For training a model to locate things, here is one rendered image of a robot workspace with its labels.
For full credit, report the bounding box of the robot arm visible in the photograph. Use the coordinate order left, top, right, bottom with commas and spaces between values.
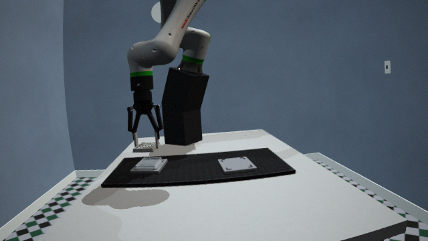
127, 0, 211, 92

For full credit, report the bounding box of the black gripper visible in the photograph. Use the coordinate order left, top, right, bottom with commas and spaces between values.
127, 91, 163, 149

